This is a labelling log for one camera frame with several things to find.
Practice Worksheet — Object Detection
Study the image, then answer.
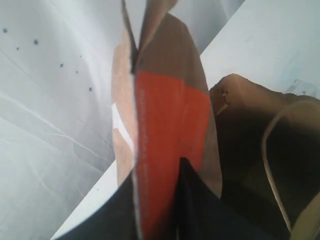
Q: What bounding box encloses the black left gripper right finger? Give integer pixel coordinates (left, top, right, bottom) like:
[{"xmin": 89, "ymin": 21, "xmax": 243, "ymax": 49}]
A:
[{"xmin": 175, "ymin": 158, "xmax": 290, "ymax": 240}]

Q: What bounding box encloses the brown paper shopping bag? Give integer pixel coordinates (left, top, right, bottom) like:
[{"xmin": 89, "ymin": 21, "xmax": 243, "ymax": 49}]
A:
[{"xmin": 209, "ymin": 73, "xmax": 320, "ymax": 240}]

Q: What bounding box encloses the kraft pouch with orange label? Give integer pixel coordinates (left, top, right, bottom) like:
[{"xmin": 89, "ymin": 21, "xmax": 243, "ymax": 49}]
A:
[{"xmin": 111, "ymin": 0, "xmax": 223, "ymax": 240}]

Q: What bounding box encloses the white backdrop curtain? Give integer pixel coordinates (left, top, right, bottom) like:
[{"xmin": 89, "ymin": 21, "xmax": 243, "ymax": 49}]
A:
[{"xmin": 0, "ymin": 0, "xmax": 246, "ymax": 240}]

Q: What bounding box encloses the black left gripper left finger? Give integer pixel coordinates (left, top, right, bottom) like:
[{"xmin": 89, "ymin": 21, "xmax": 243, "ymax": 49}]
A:
[{"xmin": 58, "ymin": 174, "xmax": 139, "ymax": 240}]

